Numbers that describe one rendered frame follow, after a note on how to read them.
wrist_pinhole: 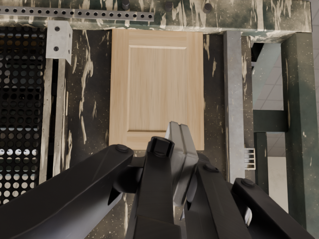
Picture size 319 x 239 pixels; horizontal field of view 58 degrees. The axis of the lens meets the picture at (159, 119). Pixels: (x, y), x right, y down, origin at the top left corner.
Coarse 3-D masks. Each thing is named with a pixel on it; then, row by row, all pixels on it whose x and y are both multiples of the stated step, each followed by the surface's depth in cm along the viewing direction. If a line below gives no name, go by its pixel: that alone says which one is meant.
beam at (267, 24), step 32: (0, 0) 93; (32, 0) 93; (64, 0) 94; (96, 0) 95; (160, 0) 97; (192, 0) 98; (224, 0) 99; (256, 0) 99; (288, 0) 100; (224, 32) 100; (256, 32) 100; (288, 32) 100
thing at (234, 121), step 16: (240, 32) 99; (224, 48) 101; (240, 48) 98; (224, 64) 100; (240, 64) 97; (240, 80) 97; (240, 96) 96; (240, 112) 95; (240, 128) 94; (240, 144) 94; (240, 160) 93; (240, 176) 93
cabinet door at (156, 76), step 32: (128, 32) 98; (160, 32) 99; (192, 32) 100; (128, 64) 96; (160, 64) 98; (192, 64) 98; (128, 96) 95; (160, 96) 96; (192, 96) 97; (128, 128) 94; (160, 128) 95; (192, 128) 95
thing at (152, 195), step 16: (160, 144) 14; (160, 160) 14; (144, 176) 11; (160, 176) 12; (144, 192) 10; (160, 192) 10; (144, 208) 9; (160, 208) 9; (128, 224) 12; (144, 224) 7; (160, 224) 7
